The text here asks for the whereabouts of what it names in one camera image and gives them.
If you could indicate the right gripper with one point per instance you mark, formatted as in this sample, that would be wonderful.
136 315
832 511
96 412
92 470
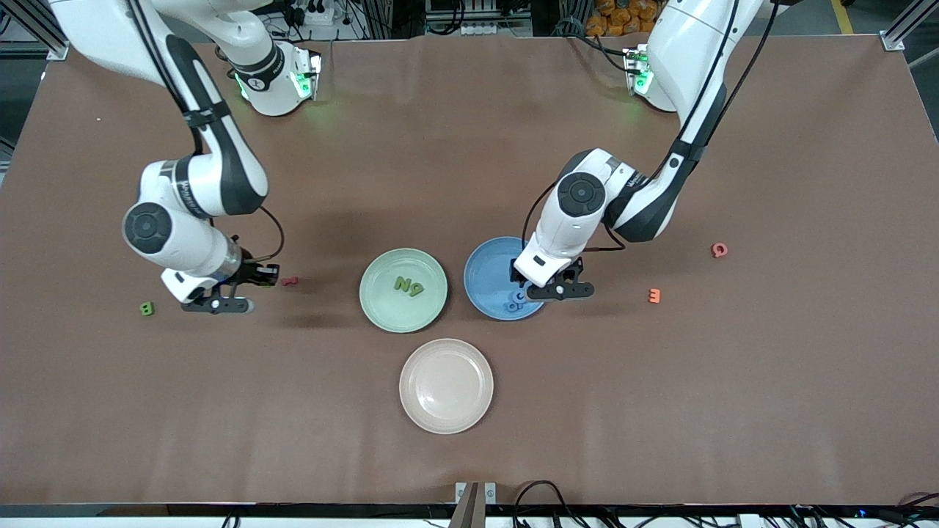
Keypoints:
254 273

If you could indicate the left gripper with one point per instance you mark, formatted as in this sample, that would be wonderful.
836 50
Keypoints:
515 276

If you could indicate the blue letter G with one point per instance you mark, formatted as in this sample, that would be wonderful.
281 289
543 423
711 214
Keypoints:
511 308

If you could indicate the green foam small letter b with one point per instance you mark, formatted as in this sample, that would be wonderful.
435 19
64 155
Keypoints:
417 290

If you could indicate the green foam letter N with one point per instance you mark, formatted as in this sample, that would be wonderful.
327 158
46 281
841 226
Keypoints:
403 284

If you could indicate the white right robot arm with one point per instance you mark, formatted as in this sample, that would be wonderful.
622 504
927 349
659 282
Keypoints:
110 29

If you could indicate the blue plate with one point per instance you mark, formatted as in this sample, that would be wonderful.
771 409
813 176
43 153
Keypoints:
488 279

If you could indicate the green foam capital letter B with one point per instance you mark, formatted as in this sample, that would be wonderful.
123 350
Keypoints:
147 309

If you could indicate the light green plate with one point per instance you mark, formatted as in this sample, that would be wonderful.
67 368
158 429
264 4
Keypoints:
403 308

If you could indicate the pale pink plate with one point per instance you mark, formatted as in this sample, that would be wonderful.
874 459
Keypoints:
446 386

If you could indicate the pink foam letter G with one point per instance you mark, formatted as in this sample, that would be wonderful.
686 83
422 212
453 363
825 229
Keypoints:
719 250

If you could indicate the white power strip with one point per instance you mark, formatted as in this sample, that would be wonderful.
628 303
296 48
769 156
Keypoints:
312 13
484 29

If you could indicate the bag of orange fruit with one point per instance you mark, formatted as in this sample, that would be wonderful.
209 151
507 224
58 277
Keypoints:
623 18

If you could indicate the grey metal bracket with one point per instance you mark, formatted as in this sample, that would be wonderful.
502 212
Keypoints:
475 499

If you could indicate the aluminium frame profile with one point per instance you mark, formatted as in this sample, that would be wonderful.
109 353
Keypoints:
906 26
37 33

